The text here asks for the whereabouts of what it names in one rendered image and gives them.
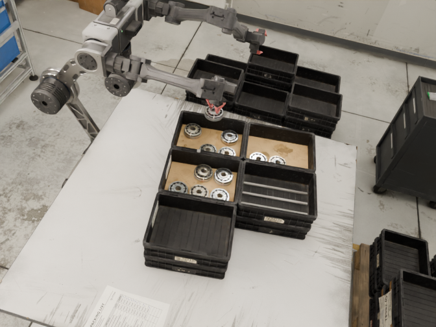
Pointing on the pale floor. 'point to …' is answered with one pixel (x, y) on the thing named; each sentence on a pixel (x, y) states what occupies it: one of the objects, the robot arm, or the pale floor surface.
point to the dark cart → (410, 146)
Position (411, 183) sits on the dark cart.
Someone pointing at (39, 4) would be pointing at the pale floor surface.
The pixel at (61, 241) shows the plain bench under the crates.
